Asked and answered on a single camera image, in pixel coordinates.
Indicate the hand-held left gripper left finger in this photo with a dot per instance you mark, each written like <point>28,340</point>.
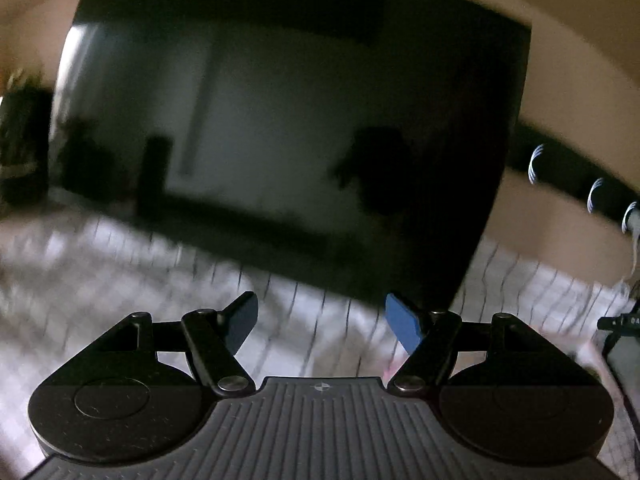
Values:
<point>241,322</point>

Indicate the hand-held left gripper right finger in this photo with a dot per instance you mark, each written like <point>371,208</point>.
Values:
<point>404,321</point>

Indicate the checked white tablecloth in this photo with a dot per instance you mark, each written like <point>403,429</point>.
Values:
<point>325,340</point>

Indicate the black flat monitor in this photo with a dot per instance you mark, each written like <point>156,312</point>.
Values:
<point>275,135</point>

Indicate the dark framed curved screen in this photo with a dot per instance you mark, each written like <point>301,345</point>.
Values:
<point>625,380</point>

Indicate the black rail with white rings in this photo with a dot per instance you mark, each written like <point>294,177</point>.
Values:
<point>565,175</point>

